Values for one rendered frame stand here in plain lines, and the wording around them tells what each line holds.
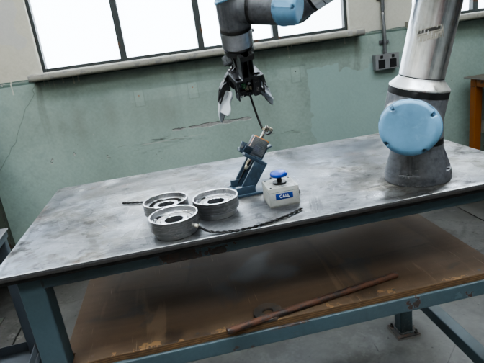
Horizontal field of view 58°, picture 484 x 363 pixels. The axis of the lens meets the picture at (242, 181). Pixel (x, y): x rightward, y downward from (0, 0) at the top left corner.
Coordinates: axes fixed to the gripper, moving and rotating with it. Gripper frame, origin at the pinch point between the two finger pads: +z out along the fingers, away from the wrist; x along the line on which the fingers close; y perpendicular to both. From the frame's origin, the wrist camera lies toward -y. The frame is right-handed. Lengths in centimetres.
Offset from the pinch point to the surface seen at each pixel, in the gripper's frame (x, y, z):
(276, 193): -5.4, 29.9, 2.7
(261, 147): -1.8, 13.8, 1.9
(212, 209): -20.2, 28.7, 1.3
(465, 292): 31, 56, 33
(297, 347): 0, 19, 100
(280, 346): -6, 15, 101
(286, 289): -8.3, 35.9, 30.8
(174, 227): -29.3, 33.1, -2.5
